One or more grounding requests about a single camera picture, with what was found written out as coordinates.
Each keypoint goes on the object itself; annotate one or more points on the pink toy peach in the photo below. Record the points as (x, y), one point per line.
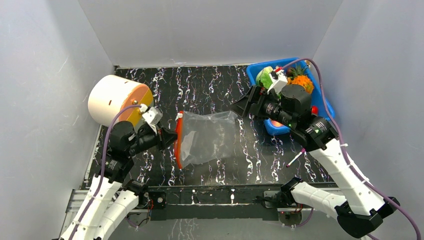
(276, 124)

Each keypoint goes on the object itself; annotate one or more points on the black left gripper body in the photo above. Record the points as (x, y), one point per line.
(145, 140)

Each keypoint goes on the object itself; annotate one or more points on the white orange cylinder drum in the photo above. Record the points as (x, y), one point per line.
(112, 94)

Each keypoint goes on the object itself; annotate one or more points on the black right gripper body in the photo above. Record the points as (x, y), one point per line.
(255, 103)

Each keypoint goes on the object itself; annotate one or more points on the pink white marker pen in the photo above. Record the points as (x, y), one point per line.
(295, 158)

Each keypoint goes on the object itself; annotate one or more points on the green toy lettuce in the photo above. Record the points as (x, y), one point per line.
(263, 78)

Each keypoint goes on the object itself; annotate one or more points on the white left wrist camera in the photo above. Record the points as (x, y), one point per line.
(150, 116)

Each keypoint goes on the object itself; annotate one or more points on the red toy pepper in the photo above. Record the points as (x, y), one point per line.
(314, 110)

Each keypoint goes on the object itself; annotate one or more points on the orange toy pineapple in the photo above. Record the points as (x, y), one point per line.
(297, 76)

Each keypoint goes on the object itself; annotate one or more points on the clear orange zip top bag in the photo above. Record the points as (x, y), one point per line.
(202, 138)

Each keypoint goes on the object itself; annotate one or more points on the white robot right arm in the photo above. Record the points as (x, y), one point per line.
(359, 210)

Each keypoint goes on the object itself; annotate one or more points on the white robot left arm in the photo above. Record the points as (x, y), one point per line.
(108, 200)

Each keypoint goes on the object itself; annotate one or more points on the blue plastic bin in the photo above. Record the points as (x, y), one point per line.
(316, 98)

